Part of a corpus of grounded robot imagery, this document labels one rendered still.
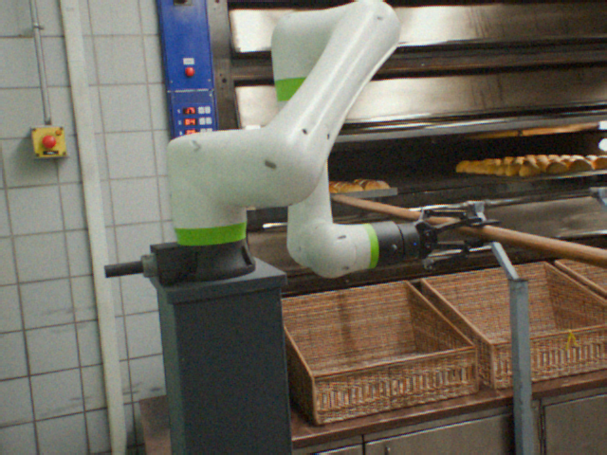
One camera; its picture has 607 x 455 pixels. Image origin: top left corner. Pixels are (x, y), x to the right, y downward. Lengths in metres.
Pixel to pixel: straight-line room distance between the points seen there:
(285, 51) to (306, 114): 0.33
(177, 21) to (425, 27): 0.90
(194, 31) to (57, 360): 1.17
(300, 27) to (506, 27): 1.48
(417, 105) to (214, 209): 1.54
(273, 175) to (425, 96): 1.61
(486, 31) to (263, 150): 1.79
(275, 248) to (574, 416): 1.13
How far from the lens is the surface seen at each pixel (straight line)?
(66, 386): 2.43
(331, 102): 1.15
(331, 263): 1.30
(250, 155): 1.05
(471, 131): 2.50
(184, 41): 2.31
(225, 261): 1.15
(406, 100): 2.55
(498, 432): 2.29
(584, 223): 2.99
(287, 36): 1.41
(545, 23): 2.88
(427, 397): 2.18
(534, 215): 2.86
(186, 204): 1.15
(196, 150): 1.12
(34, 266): 2.34
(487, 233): 1.45
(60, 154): 2.23
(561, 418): 2.40
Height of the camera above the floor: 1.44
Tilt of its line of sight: 7 degrees down
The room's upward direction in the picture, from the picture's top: 4 degrees counter-clockwise
